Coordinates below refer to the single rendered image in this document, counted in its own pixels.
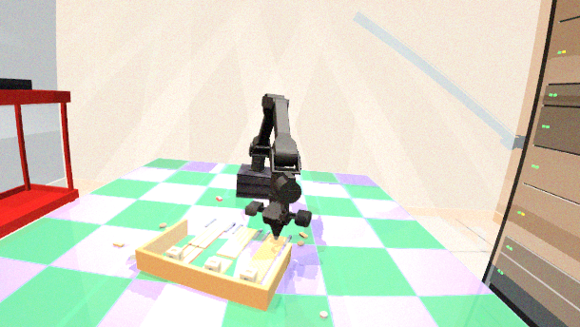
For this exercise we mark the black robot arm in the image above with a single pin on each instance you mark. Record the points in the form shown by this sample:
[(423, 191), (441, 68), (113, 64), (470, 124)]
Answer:
[(282, 153)]

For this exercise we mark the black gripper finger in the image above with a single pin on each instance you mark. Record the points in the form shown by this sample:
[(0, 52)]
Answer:
[(280, 228), (273, 229)]

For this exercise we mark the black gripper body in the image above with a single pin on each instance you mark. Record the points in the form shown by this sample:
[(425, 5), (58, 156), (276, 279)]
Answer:
[(302, 218)]

